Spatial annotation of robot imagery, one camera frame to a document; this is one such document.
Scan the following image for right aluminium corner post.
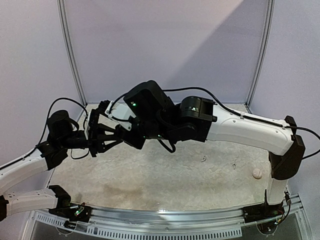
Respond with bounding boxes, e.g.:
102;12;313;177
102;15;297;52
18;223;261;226
245;0;275;109

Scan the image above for pink round charging case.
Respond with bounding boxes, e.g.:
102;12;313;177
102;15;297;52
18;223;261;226
252;168;263;180

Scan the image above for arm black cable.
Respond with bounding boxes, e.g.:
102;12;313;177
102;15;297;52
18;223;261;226
36;97;89;148
109;86;320;160

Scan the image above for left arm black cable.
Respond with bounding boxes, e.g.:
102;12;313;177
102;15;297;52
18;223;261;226
36;97;89;148

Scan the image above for aluminium front rail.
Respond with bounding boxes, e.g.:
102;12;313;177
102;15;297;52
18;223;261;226
22;194;313;240

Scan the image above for black oval charging case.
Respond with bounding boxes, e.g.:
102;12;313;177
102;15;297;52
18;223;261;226
114;124;128;142

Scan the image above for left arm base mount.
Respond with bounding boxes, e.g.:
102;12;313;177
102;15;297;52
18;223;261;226
48;198;92;223

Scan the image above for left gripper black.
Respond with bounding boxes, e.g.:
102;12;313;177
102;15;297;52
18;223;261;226
59;123;122;157

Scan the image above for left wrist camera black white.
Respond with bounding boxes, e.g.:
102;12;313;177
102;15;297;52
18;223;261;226
84;109;100;139

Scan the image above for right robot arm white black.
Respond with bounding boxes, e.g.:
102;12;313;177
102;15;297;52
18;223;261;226
123;80;306;218

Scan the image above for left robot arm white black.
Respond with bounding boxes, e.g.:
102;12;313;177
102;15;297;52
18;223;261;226
0;109;126;223

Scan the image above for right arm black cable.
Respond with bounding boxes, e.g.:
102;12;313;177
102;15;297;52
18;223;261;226
109;86;320;160

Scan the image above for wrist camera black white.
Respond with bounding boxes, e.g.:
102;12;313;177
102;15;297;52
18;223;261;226
98;100;136;131
84;109;100;139

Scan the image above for left aluminium corner post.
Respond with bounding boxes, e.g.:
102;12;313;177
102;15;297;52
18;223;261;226
57;0;88;106

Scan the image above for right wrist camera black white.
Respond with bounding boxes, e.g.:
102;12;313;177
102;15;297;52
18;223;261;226
98;100;136;131

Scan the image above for aluminium corner post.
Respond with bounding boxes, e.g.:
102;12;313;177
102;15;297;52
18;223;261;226
245;0;275;109
57;0;88;106

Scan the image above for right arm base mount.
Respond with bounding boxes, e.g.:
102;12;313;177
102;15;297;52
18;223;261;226
241;202;284;223

